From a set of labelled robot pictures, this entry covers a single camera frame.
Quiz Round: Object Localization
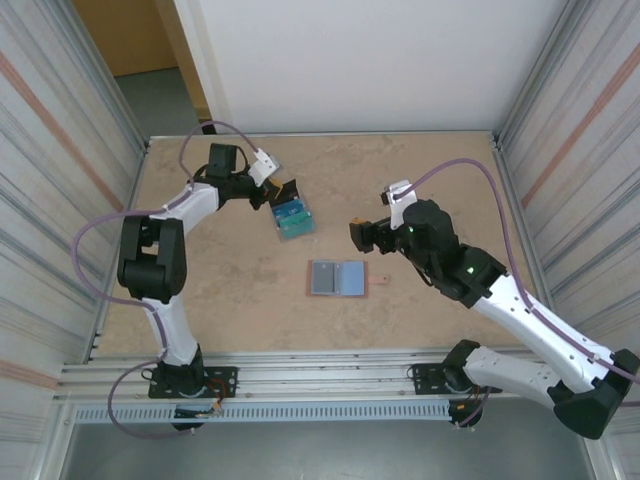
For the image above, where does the blue VIP card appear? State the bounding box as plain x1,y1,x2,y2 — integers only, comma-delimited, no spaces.
272,199,309,221

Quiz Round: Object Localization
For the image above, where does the teal plastic card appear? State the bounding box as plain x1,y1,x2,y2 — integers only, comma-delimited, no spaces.
277,211,314,229
279,219,317,239

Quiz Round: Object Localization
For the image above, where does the teal and black box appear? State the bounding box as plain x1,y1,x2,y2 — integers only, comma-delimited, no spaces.
269,196,318,245

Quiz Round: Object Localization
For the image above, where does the aluminium rail frame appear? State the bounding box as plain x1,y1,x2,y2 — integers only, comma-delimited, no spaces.
57,347,599,404

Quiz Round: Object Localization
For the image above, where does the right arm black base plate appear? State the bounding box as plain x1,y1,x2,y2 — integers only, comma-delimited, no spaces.
408,363,501,397

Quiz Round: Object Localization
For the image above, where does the grey slotted cable duct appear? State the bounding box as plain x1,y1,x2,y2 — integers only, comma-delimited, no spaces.
73,402,452,424

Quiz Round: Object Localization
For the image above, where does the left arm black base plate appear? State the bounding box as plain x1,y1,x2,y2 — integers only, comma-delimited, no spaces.
148,366,239,400

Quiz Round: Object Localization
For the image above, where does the small circuit board with wires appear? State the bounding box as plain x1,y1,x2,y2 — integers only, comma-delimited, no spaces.
173,403,225,420

